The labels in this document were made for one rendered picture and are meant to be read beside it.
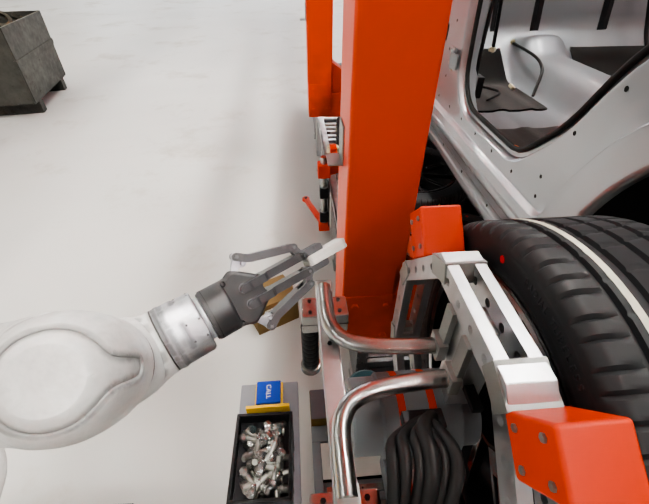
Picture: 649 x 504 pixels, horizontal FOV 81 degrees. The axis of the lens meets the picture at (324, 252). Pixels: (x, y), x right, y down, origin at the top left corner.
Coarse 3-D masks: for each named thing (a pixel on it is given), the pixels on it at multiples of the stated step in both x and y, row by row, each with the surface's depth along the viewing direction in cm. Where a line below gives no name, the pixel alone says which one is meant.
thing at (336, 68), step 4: (332, 60) 251; (332, 64) 246; (336, 64) 250; (332, 68) 248; (336, 68) 247; (340, 68) 249; (332, 72) 249; (336, 72) 249; (340, 72) 249; (332, 76) 251; (336, 76) 251; (340, 76) 251; (332, 80) 252; (336, 80) 252; (340, 80) 252; (332, 84) 254; (336, 84) 254; (340, 84) 254; (332, 88) 255; (336, 88) 255; (340, 88) 256; (332, 92) 257; (336, 92) 257; (340, 92) 257; (332, 96) 257; (336, 96) 257; (340, 96) 258; (332, 100) 259; (336, 100) 259; (340, 100) 259; (332, 104) 261; (336, 104) 261; (340, 104) 261; (332, 108) 262; (336, 108) 262; (332, 112) 264; (336, 112) 264; (332, 116) 266
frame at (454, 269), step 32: (448, 256) 58; (480, 256) 58; (416, 288) 86; (448, 288) 56; (480, 288) 55; (416, 320) 87; (480, 320) 48; (512, 320) 48; (480, 352) 47; (512, 352) 47; (512, 384) 41; (544, 384) 41; (512, 480) 41
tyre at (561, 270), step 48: (480, 240) 63; (528, 240) 52; (624, 240) 52; (432, 288) 87; (528, 288) 50; (576, 288) 44; (576, 336) 42; (624, 336) 41; (576, 384) 42; (624, 384) 38
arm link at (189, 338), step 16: (176, 304) 49; (192, 304) 49; (160, 320) 47; (176, 320) 48; (192, 320) 48; (208, 320) 50; (160, 336) 47; (176, 336) 47; (192, 336) 48; (208, 336) 49; (176, 352) 47; (192, 352) 48; (208, 352) 51
